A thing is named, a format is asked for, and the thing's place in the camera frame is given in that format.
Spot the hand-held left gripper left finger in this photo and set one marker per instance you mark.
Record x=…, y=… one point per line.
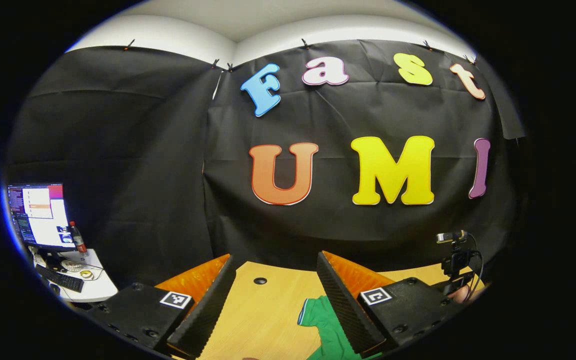
x=208, y=315

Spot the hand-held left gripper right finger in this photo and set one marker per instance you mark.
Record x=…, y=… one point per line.
x=348, y=310

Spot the green T-shirt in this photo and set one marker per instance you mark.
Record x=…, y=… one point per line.
x=330, y=330

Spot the white side table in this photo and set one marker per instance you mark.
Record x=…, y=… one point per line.
x=99, y=287

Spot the yellow tape roll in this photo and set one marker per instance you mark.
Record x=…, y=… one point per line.
x=82, y=274

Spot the red drink bottle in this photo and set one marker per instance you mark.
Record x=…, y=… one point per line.
x=79, y=242

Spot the black keyboard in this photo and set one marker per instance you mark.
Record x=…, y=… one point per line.
x=60, y=279

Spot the black backdrop cloth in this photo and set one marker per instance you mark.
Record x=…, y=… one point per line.
x=168, y=150

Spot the computer monitor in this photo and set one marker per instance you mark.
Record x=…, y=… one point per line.
x=43, y=215

